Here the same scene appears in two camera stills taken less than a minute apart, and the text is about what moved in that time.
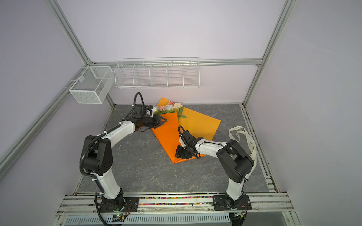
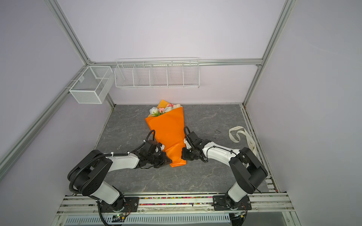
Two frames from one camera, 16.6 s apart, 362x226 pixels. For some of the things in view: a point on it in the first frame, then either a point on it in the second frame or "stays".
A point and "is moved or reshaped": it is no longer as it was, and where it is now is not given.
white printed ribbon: (253, 153) stays
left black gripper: (158, 122) → (164, 157)
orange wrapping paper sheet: (167, 133) is moved or reshaped
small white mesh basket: (94, 85) stays
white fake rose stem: (169, 108) is moved or reshaped
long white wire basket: (160, 72) stays
